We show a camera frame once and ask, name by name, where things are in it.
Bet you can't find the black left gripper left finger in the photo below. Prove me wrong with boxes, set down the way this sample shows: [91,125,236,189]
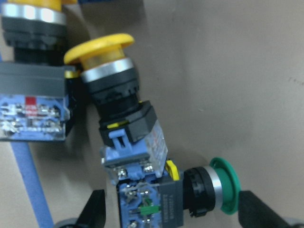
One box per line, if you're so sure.
[75,190,106,228]

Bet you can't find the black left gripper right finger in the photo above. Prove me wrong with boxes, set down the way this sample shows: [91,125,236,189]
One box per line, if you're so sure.
[238,190,292,228]

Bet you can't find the green button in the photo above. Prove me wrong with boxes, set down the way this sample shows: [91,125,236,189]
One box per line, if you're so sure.
[116,158,241,228]

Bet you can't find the yellow button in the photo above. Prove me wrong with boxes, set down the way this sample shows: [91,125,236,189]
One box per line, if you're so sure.
[64,33,168,184]
[0,0,79,142]

